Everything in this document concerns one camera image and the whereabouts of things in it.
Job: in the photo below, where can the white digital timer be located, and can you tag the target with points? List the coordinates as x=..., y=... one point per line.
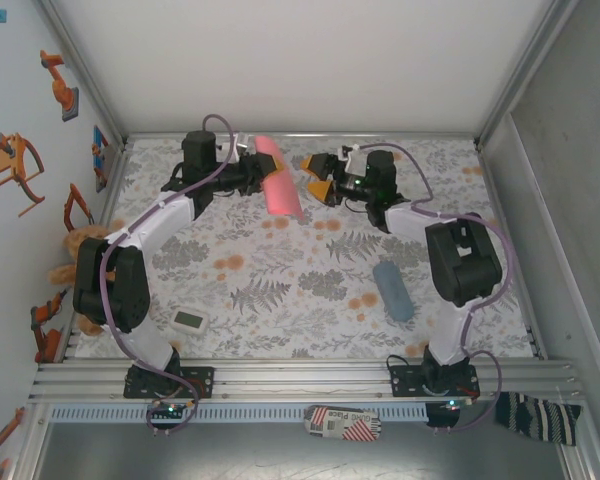
x=190, y=320

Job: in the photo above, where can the small green-lit circuit board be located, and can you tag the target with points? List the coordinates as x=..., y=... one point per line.
x=452, y=404
x=170, y=410

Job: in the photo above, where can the orange grey gripper sticker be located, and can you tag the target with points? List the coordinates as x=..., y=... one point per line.
x=12, y=165

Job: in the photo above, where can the aluminium extrusion frame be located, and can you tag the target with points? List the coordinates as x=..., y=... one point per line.
x=300, y=387

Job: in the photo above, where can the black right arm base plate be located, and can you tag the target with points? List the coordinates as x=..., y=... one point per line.
x=405, y=382

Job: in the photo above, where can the black white striped knit cloth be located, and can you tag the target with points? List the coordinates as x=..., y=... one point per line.
x=535, y=417

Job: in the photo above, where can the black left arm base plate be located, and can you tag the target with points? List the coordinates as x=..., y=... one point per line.
x=200, y=382

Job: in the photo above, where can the pink square paper sheet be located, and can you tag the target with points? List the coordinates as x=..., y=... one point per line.
x=282, y=195

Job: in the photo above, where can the brown teddy bear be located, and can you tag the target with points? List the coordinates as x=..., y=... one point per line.
x=80, y=240

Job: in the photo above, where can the red striped printed package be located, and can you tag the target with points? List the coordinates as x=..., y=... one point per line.
x=342, y=422

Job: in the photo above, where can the floral printed tablecloth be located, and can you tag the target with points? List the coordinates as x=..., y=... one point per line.
x=280, y=325

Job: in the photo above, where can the blue orange machine sticker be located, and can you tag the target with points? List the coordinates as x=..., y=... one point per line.
x=100, y=155

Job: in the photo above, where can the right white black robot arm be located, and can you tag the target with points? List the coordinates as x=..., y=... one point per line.
x=447, y=335

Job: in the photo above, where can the blue fabric case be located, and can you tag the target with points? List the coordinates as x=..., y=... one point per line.
x=392, y=292

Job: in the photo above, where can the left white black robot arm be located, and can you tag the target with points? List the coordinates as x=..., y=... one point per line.
x=165, y=220

